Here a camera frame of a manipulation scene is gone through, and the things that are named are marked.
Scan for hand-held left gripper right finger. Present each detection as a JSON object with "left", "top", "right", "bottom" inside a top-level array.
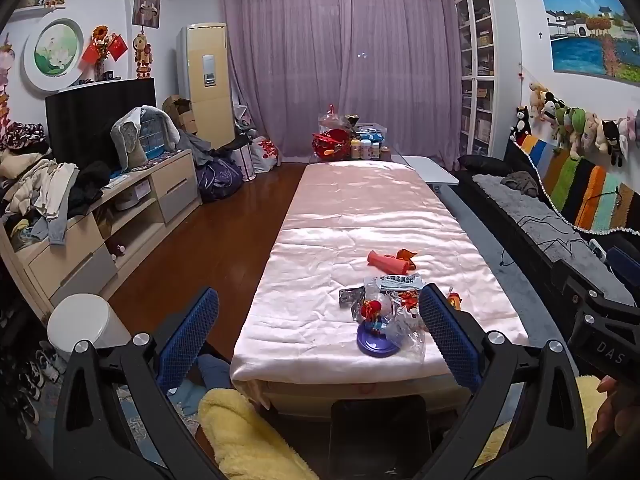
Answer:
[{"left": 419, "top": 284, "right": 588, "bottom": 480}]

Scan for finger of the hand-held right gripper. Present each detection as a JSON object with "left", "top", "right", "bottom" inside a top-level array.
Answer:
[
  {"left": 605, "top": 246, "right": 640, "bottom": 291},
  {"left": 550, "top": 259, "right": 626, "bottom": 311}
]

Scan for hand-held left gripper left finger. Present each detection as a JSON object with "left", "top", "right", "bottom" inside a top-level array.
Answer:
[{"left": 52, "top": 287, "right": 221, "bottom": 480}]

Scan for clear plastic bag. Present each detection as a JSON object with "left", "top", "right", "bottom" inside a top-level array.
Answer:
[{"left": 350, "top": 280, "right": 427, "bottom": 362}]

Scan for black waste bin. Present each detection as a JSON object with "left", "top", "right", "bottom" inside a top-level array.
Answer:
[{"left": 331, "top": 395, "right": 433, "bottom": 479}]

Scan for person's right hand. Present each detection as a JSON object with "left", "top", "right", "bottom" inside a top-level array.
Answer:
[{"left": 590, "top": 385, "right": 632, "bottom": 457}]

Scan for blue denim clothing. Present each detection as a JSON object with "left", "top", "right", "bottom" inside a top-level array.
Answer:
[{"left": 167, "top": 355, "right": 234, "bottom": 416}]

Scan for black sofa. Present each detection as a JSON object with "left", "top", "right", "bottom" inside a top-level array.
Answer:
[{"left": 457, "top": 137, "right": 640, "bottom": 311}]

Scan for blue round lid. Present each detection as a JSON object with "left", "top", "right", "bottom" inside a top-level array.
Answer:
[{"left": 356, "top": 320, "right": 402, "bottom": 359}]

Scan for grey white snack packet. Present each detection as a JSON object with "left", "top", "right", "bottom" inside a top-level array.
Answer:
[{"left": 365, "top": 274, "right": 426, "bottom": 292}]

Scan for small red toy figure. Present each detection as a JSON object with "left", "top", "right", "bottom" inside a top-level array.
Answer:
[{"left": 362, "top": 300, "right": 387, "bottom": 334}]

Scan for grey fur throw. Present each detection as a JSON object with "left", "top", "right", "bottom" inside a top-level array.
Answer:
[{"left": 472, "top": 174, "right": 638, "bottom": 306}]

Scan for striped crochet blanket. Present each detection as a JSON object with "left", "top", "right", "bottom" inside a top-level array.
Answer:
[{"left": 517, "top": 132, "right": 640, "bottom": 236}]

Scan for yellow fluffy rug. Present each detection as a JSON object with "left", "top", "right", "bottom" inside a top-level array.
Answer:
[{"left": 198, "top": 375, "right": 608, "bottom": 480}]

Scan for red silicone sleeve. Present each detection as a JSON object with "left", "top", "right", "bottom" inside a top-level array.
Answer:
[{"left": 367, "top": 251, "right": 411, "bottom": 274}]

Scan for white round bin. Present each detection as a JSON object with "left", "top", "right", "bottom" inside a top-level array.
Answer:
[{"left": 47, "top": 293, "right": 132, "bottom": 356}]

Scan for silver blister pack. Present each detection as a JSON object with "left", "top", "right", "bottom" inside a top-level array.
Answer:
[{"left": 339, "top": 287, "right": 369, "bottom": 309}]

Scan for dark olive cloth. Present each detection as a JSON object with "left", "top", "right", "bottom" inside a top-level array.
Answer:
[{"left": 501, "top": 171, "right": 541, "bottom": 196}]

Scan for row of plush toys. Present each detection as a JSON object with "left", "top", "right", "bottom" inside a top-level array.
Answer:
[{"left": 529, "top": 82, "right": 640, "bottom": 169}]

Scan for beige television cabinet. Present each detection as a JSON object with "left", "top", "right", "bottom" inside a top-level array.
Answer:
[{"left": 0, "top": 147, "right": 203, "bottom": 311}]

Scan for black cushion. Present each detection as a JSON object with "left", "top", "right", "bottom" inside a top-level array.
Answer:
[{"left": 459, "top": 155, "right": 507, "bottom": 172}]

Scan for pink satin table cloth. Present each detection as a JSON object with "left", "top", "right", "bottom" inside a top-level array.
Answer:
[{"left": 230, "top": 162, "right": 530, "bottom": 397}]

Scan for row of shoes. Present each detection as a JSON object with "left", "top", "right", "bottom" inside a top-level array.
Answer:
[{"left": 0, "top": 340, "right": 67, "bottom": 427}]

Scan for purple bag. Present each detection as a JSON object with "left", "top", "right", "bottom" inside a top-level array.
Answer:
[{"left": 196, "top": 157, "right": 245, "bottom": 204}]

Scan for black cat plush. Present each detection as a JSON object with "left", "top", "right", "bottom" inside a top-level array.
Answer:
[{"left": 510, "top": 106, "right": 532, "bottom": 146}]

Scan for white folding table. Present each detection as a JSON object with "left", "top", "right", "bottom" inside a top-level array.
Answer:
[{"left": 402, "top": 156, "right": 460, "bottom": 187}]

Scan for white red shopping bag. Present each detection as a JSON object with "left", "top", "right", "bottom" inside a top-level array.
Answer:
[{"left": 250, "top": 137, "right": 281, "bottom": 174}]

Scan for blue bird cage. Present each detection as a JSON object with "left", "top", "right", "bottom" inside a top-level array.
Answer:
[{"left": 135, "top": 110, "right": 169, "bottom": 159}]

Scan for grey cloth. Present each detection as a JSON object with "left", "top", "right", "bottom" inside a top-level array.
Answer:
[{"left": 111, "top": 105, "right": 181, "bottom": 171}]

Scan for pile of clothes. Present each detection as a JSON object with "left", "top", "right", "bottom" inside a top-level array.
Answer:
[{"left": 0, "top": 122, "right": 112, "bottom": 247}]

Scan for clear storage box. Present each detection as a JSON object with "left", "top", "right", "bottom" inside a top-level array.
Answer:
[{"left": 356, "top": 124, "right": 390, "bottom": 147}]

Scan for cardboard box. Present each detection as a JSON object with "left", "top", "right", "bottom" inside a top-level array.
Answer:
[{"left": 162, "top": 95, "right": 199, "bottom": 136}]

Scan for red plastic basket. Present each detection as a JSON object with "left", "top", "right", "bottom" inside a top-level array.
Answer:
[{"left": 312, "top": 129, "right": 352, "bottom": 161}]

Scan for white glass door bookshelf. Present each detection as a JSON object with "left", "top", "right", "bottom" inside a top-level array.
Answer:
[{"left": 454, "top": 0, "right": 519, "bottom": 159}]

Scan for black television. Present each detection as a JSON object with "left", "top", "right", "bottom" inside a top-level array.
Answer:
[{"left": 45, "top": 77, "right": 157, "bottom": 167}]

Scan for yellow standing air conditioner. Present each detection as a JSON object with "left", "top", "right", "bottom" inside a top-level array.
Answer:
[{"left": 176, "top": 22, "right": 236, "bottom": 150}]

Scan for red hanging ornament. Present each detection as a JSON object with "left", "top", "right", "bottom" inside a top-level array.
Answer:
[{"left": 132, "top": 30, "right": 154, "bottom": 80}]

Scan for purple curtain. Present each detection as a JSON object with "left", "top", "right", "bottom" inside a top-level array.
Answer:
[{"left": 220, "top": 0, "right": 469, "bottom": 166}]

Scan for sunflower with red flags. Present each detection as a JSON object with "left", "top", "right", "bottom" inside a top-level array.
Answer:
[{"left": 81, "top": 25, "right": 128, "bottom": 81}]

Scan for black cable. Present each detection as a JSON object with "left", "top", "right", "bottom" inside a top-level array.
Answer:
[{"left": 500, "top": 215, "right": 592, "bottom": 267}]

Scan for blue landscape wall painting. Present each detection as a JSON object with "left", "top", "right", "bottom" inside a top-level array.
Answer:
[{"left": 541, "top": 0, "right": 640, "bottom": 84}]

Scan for round lotus wall picture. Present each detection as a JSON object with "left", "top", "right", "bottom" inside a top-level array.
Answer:
[{"left": 22, "top": 17, "right": 86, "bottom": 92}]

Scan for hanging wall scroll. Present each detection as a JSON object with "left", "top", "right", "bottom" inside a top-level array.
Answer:
[{"left": 132, "top": 0, "right": 164, "bottom": 29}]

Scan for wall shelf with figurines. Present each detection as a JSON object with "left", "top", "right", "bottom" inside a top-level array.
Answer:
[{"left": 15, "top": 0, "right": 68, "bottom": 14}]

